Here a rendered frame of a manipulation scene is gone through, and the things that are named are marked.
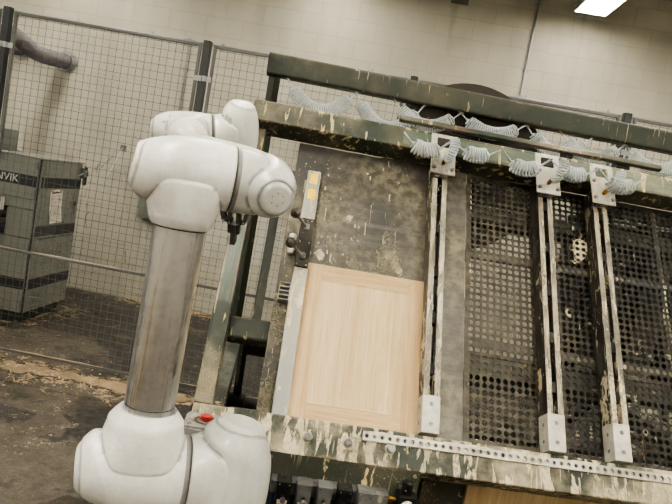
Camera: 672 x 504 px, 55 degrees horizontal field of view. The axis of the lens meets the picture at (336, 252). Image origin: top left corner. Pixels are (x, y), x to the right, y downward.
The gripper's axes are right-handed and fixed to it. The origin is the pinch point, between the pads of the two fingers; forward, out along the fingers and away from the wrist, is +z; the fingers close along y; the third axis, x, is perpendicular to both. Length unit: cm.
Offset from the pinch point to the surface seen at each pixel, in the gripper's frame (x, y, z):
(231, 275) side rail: -15.6, 3.9, 26.3
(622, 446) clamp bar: -2, -138, 54
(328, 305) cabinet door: -19.4, -30.9, 33.3
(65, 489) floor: -23, 80, 172
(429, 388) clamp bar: -3, -71, 47
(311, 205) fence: -49, -17, 10
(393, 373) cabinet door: -5, -58, 46
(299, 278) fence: -22.7, -19.0, 26.6
